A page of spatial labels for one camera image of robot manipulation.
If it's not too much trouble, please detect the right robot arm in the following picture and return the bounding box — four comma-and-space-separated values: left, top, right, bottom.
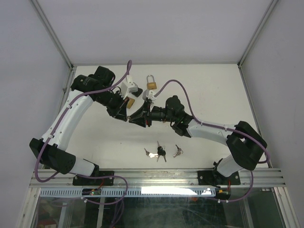
129, 95, 267, 187

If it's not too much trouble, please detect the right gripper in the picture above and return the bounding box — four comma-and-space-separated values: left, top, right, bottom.
128, 101, 176, 128

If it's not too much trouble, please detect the purple cable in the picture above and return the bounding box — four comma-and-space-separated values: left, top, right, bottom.
153, 79, 271, 204
34, 59, 133, 228

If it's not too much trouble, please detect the medium brass padlock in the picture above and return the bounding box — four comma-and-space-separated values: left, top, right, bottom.
126, 98, 135, 109

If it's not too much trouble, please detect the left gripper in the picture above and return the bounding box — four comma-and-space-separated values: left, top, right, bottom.
96, 89, 131, 122

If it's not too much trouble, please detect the black headed key set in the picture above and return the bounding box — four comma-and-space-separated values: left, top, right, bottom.
157, 142, 167, 162

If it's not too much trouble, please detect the silver key set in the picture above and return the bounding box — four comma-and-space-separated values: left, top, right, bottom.
173, 145, 183, 158
144, 149, 159, 158

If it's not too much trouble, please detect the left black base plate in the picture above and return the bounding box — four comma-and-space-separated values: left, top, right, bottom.
72, 171, 114, 186

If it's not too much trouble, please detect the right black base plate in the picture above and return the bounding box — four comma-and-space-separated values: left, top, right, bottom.
197, 170, 241, 187

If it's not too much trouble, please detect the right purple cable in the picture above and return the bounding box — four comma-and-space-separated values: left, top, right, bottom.
153, 79, 271, 204

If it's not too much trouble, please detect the black padlock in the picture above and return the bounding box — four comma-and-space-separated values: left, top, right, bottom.
132, 88, 143, 97

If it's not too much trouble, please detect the white slotted cable duct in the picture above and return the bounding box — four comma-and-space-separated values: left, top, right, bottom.
40, 186, 216, 198

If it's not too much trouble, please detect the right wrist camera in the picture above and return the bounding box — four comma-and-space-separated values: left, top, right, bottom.
142, 89, 156, 102

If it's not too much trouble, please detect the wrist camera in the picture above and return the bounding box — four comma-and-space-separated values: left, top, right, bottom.
120, 75, 138, 99
142, 89, 156, 102

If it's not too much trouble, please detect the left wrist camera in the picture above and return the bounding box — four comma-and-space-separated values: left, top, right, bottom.
120, 75, 138, 99

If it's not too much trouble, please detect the right silver key set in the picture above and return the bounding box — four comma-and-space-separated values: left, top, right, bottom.
173, 145, 183, 158

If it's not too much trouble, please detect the tall brass padlock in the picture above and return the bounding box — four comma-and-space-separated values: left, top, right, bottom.
146, 75, 157, 90

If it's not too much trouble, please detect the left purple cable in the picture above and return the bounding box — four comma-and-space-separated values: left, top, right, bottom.
34, 59, 133, 228

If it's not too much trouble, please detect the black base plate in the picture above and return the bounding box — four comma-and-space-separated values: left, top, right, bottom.
197, 170, 241, 187
72, 171, 114, 186

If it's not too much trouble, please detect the aluminium mounting rail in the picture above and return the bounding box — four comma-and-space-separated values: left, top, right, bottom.
29, 168, 286, 188

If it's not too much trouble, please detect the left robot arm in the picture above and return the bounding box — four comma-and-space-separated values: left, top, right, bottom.
29, 61, 132, 185

